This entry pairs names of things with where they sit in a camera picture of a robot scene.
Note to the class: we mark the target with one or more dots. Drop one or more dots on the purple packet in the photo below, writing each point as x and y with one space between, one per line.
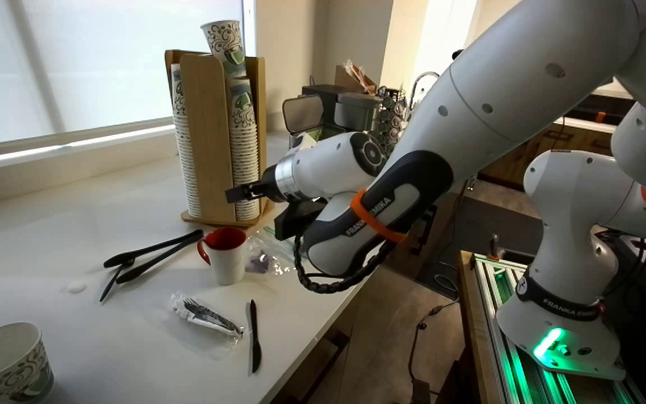
262 261

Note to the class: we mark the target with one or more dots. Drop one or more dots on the black plastic fork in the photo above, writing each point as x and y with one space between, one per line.
111 283

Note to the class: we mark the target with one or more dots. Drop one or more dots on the robot mount frame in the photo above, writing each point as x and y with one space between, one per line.
487 328

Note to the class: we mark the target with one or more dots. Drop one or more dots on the small white scrap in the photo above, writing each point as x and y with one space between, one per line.
78 286

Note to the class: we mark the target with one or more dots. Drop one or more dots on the black equipment with orange clamps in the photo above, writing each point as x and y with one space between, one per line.
599 107

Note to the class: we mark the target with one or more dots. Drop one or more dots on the clear plastic zip bag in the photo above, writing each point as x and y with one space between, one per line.
275 258

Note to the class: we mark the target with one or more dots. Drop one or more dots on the white mug red inside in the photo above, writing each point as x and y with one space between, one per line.
229 261

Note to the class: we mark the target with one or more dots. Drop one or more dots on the brown wooden cabinet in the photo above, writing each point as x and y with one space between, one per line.
556 145

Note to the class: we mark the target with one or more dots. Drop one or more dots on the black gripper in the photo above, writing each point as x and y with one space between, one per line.
265 186

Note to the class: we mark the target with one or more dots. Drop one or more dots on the white window blind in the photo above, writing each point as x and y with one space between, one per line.
114 59

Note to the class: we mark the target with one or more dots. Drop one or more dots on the steel bin with black lid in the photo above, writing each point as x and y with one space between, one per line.
301 113

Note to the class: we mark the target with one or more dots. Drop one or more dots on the wide patterned paper cup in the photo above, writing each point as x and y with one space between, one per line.
11 365

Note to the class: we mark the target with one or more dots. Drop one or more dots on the patterned paper cup stack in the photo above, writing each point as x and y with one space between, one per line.
188 149
246 142

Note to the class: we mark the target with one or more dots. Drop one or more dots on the single patterned paper cup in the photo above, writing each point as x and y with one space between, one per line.
226 46

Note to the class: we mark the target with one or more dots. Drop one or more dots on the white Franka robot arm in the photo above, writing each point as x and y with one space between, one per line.
527 89

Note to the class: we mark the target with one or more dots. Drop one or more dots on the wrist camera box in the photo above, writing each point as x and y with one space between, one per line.
299 217

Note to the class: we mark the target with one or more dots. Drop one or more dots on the wooden snack box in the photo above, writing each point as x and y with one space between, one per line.
353 79

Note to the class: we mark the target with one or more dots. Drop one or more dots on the plastic wrapped cutlery packet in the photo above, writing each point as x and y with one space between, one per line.
202 314

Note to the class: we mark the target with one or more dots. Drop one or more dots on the wooden cup holder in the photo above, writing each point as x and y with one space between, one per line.
217 149

